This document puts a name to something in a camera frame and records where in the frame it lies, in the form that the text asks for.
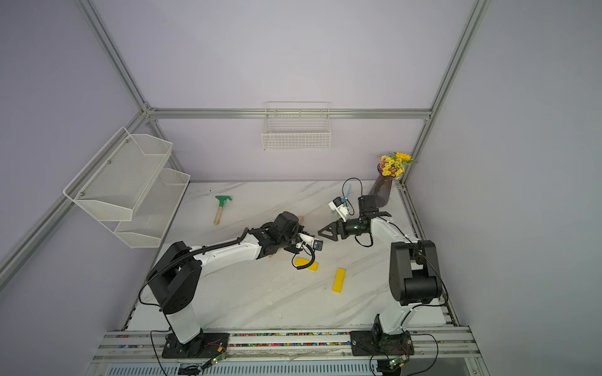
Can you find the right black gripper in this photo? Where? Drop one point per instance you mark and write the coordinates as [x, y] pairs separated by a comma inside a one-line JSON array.
[[335, 226]]

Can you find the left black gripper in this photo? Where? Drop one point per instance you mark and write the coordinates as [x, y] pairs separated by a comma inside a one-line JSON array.
[[299, 229]]

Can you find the yellow block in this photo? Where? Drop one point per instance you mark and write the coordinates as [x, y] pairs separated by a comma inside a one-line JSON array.
[[303, 263], [339, 280]]

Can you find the light blue toy fork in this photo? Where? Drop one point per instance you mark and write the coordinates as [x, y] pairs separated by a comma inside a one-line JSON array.
[[346, 190]]

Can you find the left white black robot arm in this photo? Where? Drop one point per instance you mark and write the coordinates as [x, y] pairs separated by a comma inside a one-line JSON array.
[[174, 279]]

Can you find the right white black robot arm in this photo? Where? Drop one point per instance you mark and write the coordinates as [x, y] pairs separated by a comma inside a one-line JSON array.
[[414, 278]]

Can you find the dark glass vase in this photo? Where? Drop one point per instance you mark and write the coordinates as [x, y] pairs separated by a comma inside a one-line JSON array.
[[381, 188]]

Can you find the yellow artificial flowers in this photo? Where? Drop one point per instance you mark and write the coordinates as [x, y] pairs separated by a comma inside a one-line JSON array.
[[394, 165]]

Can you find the white two-tier mesh shelf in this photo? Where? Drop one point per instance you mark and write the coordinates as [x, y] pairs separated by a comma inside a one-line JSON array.
[[130, 190]]

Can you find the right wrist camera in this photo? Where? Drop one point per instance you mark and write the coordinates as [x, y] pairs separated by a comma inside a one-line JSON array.
[[339, 205]]

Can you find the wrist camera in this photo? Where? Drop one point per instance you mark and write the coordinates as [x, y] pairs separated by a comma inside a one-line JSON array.
[[312, 242], [339, 205]]

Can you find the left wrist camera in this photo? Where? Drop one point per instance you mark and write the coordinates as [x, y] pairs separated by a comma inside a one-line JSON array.
[[312, 242]]

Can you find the green rake wooden handle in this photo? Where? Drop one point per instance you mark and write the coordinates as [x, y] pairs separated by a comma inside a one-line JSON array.
[[222, 199]]

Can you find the white wire wall basket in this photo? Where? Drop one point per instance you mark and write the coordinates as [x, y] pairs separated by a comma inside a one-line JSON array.
[[296, 126]]

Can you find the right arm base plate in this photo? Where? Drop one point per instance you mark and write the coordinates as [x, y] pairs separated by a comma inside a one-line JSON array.
[[366, 343]]

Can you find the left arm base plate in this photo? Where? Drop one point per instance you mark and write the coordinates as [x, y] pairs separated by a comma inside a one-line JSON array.
[[203, 346]]

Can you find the aluminium front rail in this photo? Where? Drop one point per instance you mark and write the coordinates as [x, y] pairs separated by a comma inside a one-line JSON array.
[[438, 351]]

